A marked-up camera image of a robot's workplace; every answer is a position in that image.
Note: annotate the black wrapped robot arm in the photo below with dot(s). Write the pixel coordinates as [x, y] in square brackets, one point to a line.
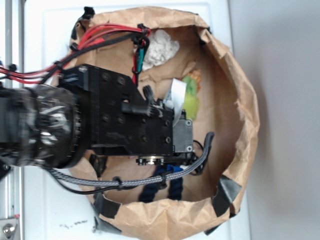
[39, 126]

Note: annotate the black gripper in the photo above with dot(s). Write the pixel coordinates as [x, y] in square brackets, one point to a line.
[116, 119]

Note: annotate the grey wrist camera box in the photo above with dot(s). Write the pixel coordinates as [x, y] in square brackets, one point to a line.
[183, 136]

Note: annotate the green fuzzy toy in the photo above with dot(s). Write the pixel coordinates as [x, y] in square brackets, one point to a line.
[191, 101]

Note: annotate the brown paper bag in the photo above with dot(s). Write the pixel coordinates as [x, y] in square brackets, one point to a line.
[228, 107]

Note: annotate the crumpled white paper ball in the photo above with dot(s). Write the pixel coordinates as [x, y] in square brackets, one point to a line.
[161, 49]

